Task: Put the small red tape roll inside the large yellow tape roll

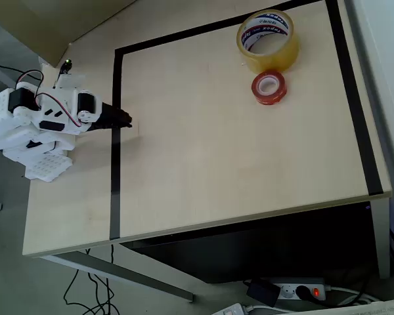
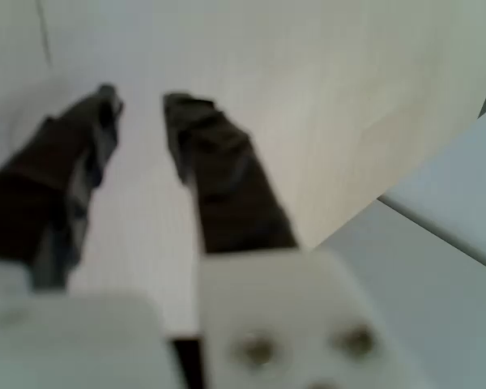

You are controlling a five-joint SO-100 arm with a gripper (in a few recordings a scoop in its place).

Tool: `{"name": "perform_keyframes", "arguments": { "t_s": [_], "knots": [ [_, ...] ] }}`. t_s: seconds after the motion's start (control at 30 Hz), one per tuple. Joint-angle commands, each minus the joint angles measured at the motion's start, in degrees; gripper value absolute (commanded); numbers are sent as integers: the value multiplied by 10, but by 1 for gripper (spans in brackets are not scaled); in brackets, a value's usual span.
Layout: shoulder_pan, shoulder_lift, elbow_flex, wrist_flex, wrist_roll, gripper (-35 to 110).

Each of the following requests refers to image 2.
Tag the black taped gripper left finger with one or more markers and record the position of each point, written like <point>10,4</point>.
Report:
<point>32,194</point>

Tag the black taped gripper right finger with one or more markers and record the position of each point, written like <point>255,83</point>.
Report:
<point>231,194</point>

